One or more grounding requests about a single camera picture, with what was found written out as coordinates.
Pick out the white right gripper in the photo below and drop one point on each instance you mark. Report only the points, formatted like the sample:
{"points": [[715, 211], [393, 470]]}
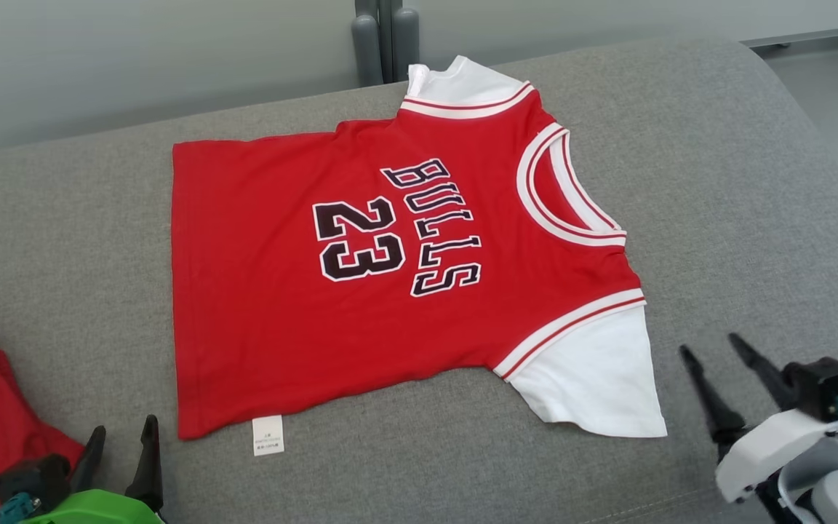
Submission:
{"points": [[768, 451]]}

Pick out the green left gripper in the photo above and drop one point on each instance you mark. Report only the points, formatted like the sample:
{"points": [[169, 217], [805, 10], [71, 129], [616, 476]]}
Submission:
{"points": [[92, 509]]}

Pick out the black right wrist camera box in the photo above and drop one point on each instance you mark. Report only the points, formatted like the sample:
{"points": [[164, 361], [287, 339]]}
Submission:
{"points": [[823, 386]]}

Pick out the grey partition post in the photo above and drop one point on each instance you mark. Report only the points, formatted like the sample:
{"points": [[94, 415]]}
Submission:
{"points": [[386, 36]]}

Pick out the grey baseboard strip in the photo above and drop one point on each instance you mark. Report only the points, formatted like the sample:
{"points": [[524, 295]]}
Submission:
{"points": [[812, 36]]}

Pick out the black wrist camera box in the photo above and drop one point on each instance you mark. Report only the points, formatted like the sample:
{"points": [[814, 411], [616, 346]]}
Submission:
{"points": [[33, 477], [823, 386]]}

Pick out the red Bulls 23 jersey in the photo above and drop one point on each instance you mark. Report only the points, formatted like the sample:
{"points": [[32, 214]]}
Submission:
{"points": [[259, 306]]}

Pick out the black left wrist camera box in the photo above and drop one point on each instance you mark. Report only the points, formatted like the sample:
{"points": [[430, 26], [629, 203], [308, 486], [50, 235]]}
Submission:
{"points": [[33, 477]]}

